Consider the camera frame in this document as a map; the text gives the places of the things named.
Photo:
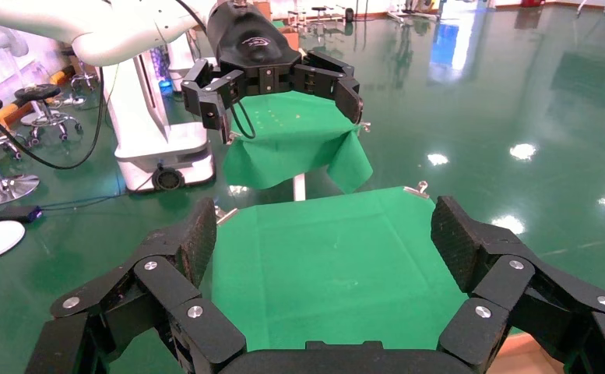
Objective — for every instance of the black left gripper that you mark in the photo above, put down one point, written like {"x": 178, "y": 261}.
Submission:
{"x": 253, "y": 46}

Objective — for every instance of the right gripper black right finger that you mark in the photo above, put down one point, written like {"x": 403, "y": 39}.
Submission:
{"x": 488, "y": 268}

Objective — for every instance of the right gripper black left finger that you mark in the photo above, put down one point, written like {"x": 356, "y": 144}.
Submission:
{"x": 173, "y": 273}

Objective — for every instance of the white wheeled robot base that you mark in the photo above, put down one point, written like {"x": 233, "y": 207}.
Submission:
{"x": 142, "y": 118}

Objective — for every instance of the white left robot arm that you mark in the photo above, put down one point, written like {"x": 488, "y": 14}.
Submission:
{"x": 116, "y": 36}

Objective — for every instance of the open brown cardboard box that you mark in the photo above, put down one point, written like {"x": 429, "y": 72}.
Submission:
{"x": 513, "y": 359}

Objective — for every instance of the orange carton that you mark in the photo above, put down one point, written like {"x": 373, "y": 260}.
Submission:
{"x": 291, "y": 37}

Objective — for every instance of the green cloth with hanging corners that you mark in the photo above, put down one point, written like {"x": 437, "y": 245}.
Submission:
{"x": 292, "y": 149}

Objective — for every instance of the silver metal table clip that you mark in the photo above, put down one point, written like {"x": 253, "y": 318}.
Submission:
{"x": 227, "y": 216}
{"x": 416, "y": 191}
{"x": 365, "y": 127}

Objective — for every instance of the green table cloth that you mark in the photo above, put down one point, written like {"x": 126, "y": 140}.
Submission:
{"x": 333, "y": 268}

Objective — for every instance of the black power adapter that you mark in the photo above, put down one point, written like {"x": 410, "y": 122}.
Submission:
{"x": 19, "y": 213}

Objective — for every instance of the chrome stool with round base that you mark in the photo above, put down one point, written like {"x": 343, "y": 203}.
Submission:
{"x": 5, "y": 188}

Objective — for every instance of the yellow foam tube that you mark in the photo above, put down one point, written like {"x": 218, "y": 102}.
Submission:
{"x": 28, "y": 100}

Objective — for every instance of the black seat wheeled stool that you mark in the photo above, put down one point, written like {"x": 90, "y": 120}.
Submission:
{"x": 36, "y": 93}

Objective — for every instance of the white post under table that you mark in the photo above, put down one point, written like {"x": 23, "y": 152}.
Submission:
{"x": 299, "y": 187}

